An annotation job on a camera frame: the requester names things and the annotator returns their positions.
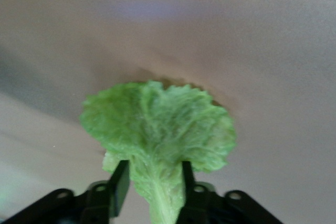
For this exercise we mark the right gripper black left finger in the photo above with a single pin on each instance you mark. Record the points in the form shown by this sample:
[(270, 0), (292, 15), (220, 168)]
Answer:
[(105, 200)]

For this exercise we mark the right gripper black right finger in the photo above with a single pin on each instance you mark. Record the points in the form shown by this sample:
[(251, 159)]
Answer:
[(204, 203)]

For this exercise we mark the green lettuce leaf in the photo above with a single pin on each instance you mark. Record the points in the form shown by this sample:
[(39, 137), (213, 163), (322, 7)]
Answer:
[(157, 129)]

